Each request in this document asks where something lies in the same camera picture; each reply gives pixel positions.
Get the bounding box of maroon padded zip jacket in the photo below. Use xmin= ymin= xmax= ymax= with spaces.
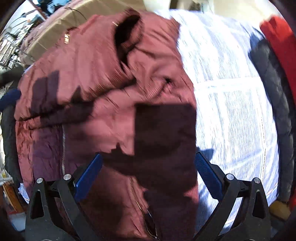
xmin=14 ymin=9 xmax=199 ymax=240

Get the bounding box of light blue patterned bedsheet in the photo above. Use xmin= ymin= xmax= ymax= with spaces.
xmin=169 ymin=9 xmax=280 ymax=235

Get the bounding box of dark navy quilted jacket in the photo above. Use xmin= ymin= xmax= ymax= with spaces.
xmin=249 ymin=39 xmax=295 ymax=202

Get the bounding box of beige covered bed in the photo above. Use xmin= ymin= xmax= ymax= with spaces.
xmin=19 ymin=0 xmax=146 ymax=65

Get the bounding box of red garment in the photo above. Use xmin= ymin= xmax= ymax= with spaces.
xmin=260 ymin=16 xmax=296 ymax=100

